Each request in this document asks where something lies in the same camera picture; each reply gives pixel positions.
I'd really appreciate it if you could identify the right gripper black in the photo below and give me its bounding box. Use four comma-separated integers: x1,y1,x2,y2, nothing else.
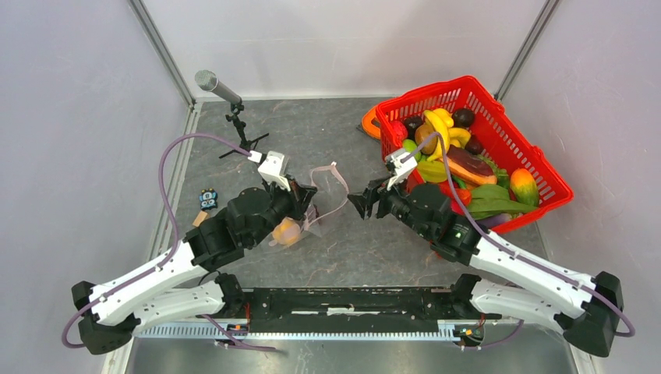
347,171,432,240

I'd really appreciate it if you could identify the orange fruit with leaf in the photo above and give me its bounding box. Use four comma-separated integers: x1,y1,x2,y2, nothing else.
269,217,302,246

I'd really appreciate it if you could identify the dark plum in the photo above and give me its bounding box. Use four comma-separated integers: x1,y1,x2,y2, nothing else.
451,108,475,129

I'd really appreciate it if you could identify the black tripod stand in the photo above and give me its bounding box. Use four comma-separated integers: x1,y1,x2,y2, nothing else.
225,101,270,153

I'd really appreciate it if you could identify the yellow banana bunch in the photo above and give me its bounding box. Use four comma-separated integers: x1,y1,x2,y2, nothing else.
423,108,472,161

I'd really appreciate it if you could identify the orange plastic handle piece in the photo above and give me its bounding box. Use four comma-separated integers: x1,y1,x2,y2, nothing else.
359,107,381,140

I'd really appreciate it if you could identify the papaya slice orange brown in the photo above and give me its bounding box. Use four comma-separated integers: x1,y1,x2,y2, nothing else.
447,145,497,185

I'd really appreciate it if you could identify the yellow star fruit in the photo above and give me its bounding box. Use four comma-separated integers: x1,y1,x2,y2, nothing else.
416,161,447,183

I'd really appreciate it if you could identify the clear zip top bag pink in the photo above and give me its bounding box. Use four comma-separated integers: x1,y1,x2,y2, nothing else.
267,161,349,249

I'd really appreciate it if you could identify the green grape bunch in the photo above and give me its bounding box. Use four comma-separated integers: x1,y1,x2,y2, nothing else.
486,160,511,189

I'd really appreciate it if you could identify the small blue robot toy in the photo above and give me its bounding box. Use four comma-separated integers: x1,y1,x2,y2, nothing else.
199,188,217,211

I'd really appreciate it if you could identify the purple eggplant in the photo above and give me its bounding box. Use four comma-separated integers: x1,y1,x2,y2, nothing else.
476,213,514,229

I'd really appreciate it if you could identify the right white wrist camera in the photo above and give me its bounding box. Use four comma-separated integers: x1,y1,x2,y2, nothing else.
384,148,417,190

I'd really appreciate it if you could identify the red plastic basket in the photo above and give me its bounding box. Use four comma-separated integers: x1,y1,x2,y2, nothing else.
375,76,574,234

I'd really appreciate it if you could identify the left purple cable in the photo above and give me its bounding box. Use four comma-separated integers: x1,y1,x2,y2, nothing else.
61,132,262,349

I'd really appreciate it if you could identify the grey microphone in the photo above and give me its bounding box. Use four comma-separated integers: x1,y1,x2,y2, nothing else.
194,69,242,105

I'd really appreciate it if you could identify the green leafy vegetable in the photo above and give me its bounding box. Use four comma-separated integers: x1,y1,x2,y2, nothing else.
468,184,537,220

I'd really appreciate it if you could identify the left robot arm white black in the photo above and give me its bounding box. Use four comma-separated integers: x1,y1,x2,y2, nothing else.
72,178,318,355

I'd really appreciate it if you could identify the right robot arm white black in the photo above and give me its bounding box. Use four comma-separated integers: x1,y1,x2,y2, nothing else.
348,179,624,358

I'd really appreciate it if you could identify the red strawberry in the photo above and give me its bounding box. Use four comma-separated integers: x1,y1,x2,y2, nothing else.
390,120,408,143

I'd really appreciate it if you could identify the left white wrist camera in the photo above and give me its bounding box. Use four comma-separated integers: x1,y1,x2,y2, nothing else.
257,150,291,192

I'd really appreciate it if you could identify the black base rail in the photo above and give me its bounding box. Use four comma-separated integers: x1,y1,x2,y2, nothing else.
213,287,482,333

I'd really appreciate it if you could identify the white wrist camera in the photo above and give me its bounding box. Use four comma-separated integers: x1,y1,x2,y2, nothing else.
257,150,291,192
384,148,417,190

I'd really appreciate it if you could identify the green apple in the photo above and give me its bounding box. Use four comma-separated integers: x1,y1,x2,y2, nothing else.
401,139,420,161

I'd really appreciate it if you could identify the red tomato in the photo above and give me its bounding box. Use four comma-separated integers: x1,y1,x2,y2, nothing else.
448,189,472,215

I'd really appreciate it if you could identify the small wooden block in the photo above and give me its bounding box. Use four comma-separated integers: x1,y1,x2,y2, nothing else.
192,211,210,228

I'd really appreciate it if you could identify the mango orange green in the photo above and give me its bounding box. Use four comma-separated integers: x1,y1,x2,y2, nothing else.
510,168,539,206

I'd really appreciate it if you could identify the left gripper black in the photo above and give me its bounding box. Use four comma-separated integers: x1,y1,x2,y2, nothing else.
248,174,318,247

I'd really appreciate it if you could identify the dark mangosteen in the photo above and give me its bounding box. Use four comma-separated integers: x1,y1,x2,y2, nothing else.
402,116,423,138

